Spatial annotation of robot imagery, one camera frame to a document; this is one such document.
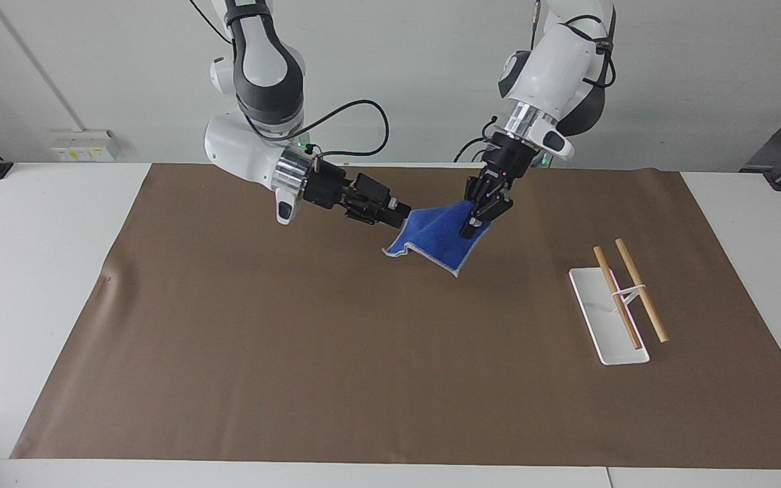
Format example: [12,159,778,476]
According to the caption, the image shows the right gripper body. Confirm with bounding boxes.
[303,164,364,211]

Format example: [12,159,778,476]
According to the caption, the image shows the white wall socket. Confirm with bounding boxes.
[51,129,121,163]

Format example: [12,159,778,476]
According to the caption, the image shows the white towel rack wooden bars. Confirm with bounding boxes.
[568,238,670,367]

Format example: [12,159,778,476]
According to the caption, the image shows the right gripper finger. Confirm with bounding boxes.
[344,198,407,229]
[355,174,412,213]

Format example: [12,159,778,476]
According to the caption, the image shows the blue towel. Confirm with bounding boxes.
[382,201,494,278]

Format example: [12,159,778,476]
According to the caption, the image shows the black cable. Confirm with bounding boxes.
[454,115,500,164]
[241,100,391,159]

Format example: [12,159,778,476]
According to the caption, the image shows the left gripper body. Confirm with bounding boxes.
[479,132,536,185]

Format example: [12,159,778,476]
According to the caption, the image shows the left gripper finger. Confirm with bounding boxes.
[460,174,494,239]
[484,179,515,225]

